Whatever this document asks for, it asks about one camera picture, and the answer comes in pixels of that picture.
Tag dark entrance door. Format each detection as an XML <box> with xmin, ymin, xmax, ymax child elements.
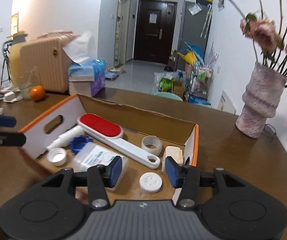
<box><xmin>133</xmin><ymin>0</ymin><xmax>177</xmax><ymax>64</ymax></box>

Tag green plastic basin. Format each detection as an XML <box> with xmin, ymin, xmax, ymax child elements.
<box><xmin>153</xmin><ymin>92</ymin><xmax>183</xmax><ymax>102</ymax></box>

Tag grey refrigerator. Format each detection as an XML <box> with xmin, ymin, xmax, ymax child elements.
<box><xmin>177</xmin><ymin>0</ymin><xmax>212</xmax><ymax>59</ymax></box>

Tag pink ribbed suitcase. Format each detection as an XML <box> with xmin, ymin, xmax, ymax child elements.
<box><xmin>20</xmin><ymin>30</ymin><xmax>79</xmax><ymax>93</ymax></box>

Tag dried pink roses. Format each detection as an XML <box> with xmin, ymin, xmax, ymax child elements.
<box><xmin>228</xmin><ymin>0</ymin><xmax>287</xmax><ymax>77</ymax></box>

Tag white rectangular plastic bottle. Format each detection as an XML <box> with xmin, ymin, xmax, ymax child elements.
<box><xmin>71</xmin><ymin>142</ymin><xmax>129</xmax><ymax>192</ymax></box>

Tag orange fruit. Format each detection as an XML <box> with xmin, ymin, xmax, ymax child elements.
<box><xmin>30</xmin><ymin>86</ymin><xmax>45</xmax><ymax>101</ymax></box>

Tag white screw cap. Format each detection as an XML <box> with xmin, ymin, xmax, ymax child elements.
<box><xmin>47</xmin><ymin>148</ymin><xmax>67</xmax><ymax>166</ymax></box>

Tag pink ceramic vase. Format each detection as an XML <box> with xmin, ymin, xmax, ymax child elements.
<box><xmin>235</xmin><ymin>62</ymin><xmax>287</xmax><ymax>139</ymax></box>

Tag black cable behind vase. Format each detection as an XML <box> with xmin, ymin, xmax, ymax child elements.
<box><xmin>264</xmin><ymin>123</ymin><xmax>278</xmax><ymax>138</ymax></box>

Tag wire storage rack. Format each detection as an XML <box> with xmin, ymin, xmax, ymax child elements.
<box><xmin>189</xmin><ymin>63</ymin><xmax>213</xmax><ymax>100</ymax></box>

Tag yellow thermos jug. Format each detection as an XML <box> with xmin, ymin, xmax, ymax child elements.
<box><xmin>9</xmin><ymin>31</ymin><xmax>27</xmax><ymax>87</ymax></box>

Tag red white lint brush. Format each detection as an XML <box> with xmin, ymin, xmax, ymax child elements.
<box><xmin>77</xmin><ymin>113</ymin><xmax>160</xmax><ymax>170</ymax></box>

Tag blue tissue pack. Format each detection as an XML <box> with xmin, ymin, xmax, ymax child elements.
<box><xmin>63</xmin><ymin>31</ymin><xmax>106</xmax><ymax>82</ymax></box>

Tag white tissue box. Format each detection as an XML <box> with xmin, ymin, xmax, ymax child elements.
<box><xmin>69</xmin><ymin>74</ymin><xmax>106</xmax><ymax>97</ymax></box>

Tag white lid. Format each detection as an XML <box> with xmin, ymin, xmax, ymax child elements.
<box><xmin>139</xmin><ymin>172</ymin><xmax>162</xmax><ymax>193</ymax></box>

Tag clear drinking glass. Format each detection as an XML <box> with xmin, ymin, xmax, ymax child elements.
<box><xmin>16</xmin><ymin>67</ymin><xmax>39</xmax><ymax>100</ymax></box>

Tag yellow watering can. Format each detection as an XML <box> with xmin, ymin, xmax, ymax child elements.
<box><xmin>177</xmin><ymin>50</ymin><xmax>200</xmax><ymax>64</ymax></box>

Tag blue plastic lid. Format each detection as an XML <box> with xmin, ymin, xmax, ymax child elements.
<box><xmin>69</xmin><ymin>135</ymin><xmax>93</xmax><ymax>155</ymax></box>

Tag white charger with cable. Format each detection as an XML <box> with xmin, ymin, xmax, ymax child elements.
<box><xmin>0</xmin><ymin>92</ymin><xmax>23</xmax><ymax>103</ymax></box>

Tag white power adapter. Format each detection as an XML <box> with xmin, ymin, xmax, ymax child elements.
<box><xmin>161</xmin><ymin>146</ymin><xmax>183</xmax><ymax>174</ymax></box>

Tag small white spray bottle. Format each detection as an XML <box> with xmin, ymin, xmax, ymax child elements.
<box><xmin>46</xmin><ymin>125</ymin><xmax>84</xmax><ymax>151</ymax></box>

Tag camera tripod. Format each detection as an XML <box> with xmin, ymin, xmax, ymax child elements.
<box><xmin>0</xmin><ymin>40</ymin><xmax>12</xmax><ymax>86</ymax></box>

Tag red cardboard box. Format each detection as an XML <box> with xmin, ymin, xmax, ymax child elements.
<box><xmin>20</xmin><ymin>95</ymin><xmax>199</xmax><ymax>202</ymax></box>

